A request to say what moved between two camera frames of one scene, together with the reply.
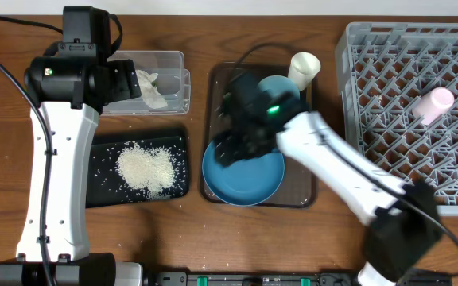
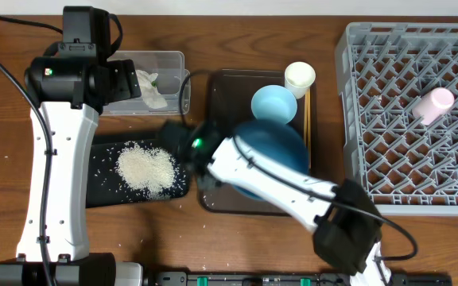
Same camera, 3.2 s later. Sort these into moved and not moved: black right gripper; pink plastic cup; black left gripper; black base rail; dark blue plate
Moved: black right gripper; dark blue plate
Not moved: black base rail; pink plastic cup; black left gripper
